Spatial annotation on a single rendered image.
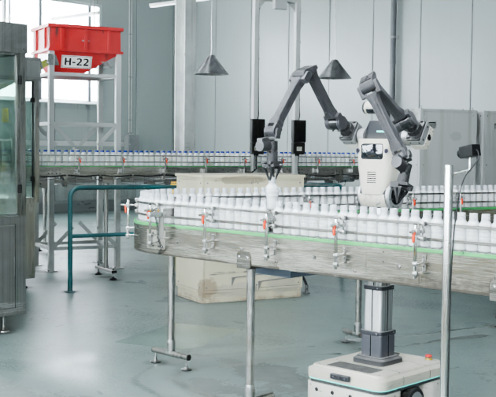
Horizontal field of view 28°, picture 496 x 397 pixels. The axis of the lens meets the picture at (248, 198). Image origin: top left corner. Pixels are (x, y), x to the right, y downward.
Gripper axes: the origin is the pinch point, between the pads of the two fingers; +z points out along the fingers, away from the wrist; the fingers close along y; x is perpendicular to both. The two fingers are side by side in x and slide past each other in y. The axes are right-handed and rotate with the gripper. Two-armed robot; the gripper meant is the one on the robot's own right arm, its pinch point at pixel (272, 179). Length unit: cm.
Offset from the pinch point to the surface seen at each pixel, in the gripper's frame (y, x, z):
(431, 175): -544, -257, 22
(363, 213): 2, 60, 15
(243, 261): 7.1, -13.7, 43.4
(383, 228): 3, 73, 21
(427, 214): 2, 96, 13
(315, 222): 3.2, 31.7, 20.5
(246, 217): 3.4, -15.6, 20.5
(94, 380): 10, -137, 128
